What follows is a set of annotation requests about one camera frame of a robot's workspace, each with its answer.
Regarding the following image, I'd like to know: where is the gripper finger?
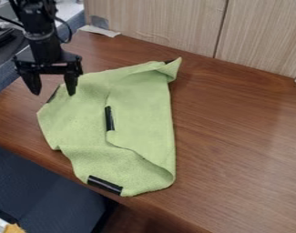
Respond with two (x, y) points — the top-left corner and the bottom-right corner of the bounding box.
(18, 72), (44, 96)
(62, 71), (80, 96)

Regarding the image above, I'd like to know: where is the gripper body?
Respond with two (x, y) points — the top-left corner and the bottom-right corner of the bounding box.
(12, 32), (85, 76)

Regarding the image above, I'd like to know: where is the green cloth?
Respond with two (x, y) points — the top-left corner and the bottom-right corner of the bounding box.
(36, 56), (183, 198)

